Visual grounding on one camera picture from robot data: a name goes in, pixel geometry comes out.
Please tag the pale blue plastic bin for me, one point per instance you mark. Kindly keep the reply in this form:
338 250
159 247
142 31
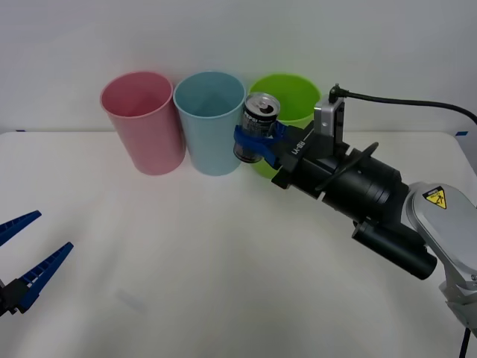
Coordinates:
208 145

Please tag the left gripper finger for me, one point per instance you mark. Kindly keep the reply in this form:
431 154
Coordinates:
16 223
41 272

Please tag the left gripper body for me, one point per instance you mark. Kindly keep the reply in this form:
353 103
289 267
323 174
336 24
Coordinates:
3 298

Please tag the pink plastic bin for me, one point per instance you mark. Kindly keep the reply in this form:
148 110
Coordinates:
149 141

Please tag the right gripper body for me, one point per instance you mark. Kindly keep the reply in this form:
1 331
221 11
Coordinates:
294 149

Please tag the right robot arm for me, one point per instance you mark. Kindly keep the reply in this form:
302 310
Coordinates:
372 186

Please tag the green plastic bin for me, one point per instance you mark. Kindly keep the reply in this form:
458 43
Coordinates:
294 97

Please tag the black drink can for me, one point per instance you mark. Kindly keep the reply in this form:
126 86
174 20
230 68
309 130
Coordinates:
256 120

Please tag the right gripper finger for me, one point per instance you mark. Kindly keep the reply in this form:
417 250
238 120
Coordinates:
281 130
261 144

